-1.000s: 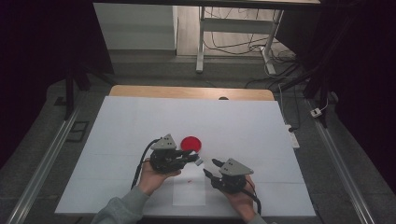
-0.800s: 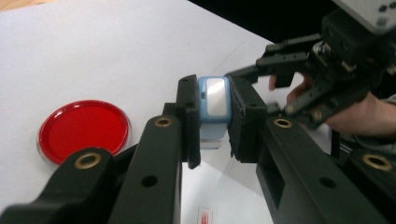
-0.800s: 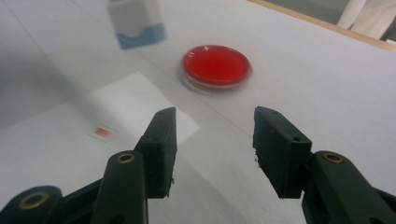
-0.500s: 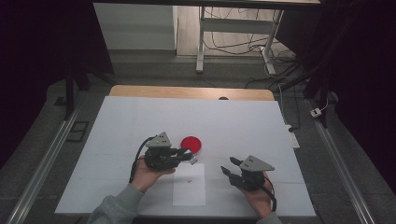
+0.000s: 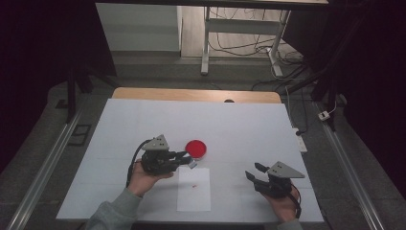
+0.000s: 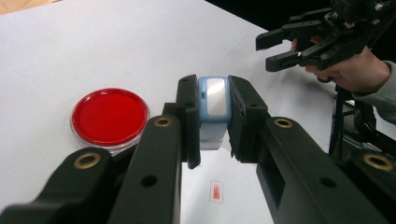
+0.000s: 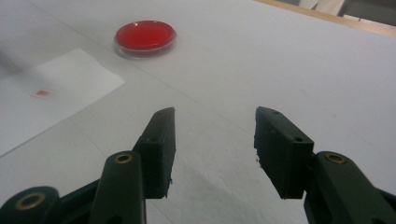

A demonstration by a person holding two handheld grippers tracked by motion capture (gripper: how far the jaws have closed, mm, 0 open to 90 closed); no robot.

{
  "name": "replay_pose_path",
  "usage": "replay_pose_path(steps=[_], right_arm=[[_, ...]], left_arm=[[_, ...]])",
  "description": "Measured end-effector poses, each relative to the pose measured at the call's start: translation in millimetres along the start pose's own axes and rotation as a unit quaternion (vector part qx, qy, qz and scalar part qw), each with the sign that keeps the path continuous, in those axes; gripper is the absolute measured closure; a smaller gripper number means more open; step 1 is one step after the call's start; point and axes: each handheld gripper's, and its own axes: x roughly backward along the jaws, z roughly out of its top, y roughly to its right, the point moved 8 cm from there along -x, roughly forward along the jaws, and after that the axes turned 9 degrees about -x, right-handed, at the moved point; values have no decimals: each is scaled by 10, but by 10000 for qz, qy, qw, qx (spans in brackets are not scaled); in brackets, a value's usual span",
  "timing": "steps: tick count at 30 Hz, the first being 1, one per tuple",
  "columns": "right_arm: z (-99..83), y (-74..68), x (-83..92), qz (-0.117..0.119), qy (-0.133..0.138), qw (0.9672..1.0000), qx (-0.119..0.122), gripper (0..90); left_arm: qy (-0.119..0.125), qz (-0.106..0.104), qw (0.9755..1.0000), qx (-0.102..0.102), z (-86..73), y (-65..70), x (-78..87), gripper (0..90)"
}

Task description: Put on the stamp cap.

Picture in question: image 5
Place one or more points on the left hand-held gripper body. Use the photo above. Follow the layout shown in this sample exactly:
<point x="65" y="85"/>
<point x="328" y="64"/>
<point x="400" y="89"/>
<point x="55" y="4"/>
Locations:
<point x="158" y="161"/>

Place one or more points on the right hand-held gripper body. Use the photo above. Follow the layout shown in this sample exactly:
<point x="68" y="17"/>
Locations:
<point x="276" y="185"/>

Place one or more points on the small blue stamp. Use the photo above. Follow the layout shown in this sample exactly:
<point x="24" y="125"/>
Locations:
<point x="193" y="164"/>

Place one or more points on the round red ink pad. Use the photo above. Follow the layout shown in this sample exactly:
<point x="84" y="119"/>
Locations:
<point x="196" y="148"/>

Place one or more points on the person's right hand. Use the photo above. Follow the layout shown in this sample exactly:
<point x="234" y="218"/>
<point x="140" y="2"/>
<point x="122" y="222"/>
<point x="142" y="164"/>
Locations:
<point x="284" y="207"/>

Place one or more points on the person's left hand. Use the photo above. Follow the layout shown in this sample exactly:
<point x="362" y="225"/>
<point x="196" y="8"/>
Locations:
<point x="143" y="182"/>

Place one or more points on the white paper sheet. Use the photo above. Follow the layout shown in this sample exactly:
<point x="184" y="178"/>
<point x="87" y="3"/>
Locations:
<point x="193" y="195"/>

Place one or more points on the white power strip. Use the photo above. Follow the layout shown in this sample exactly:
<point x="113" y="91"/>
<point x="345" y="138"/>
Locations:
<point x="301" y="142"/>

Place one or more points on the large white table mat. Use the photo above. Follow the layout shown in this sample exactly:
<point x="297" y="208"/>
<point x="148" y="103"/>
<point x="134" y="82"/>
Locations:
<point x="223" y="121"/>

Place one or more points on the wooden table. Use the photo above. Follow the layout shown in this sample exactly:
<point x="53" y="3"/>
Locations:
<point x="191" y="95"/>

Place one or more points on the black table grommet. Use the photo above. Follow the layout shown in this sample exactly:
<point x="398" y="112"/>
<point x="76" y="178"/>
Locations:
<point x="229" y="101"/>

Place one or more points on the small white adapter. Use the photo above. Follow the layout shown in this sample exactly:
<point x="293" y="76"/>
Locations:
<point x="324" y="115"/>

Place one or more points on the black stand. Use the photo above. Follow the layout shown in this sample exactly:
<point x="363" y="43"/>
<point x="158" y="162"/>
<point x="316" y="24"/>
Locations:
<point x="72" y="92"/>
<point x="328" y="76"/>

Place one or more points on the white cabinet panel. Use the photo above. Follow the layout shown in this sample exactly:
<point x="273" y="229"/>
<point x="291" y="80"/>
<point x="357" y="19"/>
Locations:
<point x="137" y="28"/>

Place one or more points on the dark curtain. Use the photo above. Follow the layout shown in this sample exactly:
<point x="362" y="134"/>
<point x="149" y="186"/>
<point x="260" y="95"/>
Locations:
<point x="379" y="80"/>
<point x="32" y="64"/>

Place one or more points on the metal floor rail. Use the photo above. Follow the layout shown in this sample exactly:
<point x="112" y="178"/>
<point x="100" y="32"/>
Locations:
<point x="44" y="169"/>
<point x="348" y="166"/>

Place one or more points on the white desk frame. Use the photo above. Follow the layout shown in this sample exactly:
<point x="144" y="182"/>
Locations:
<point x="242" y="25"/>

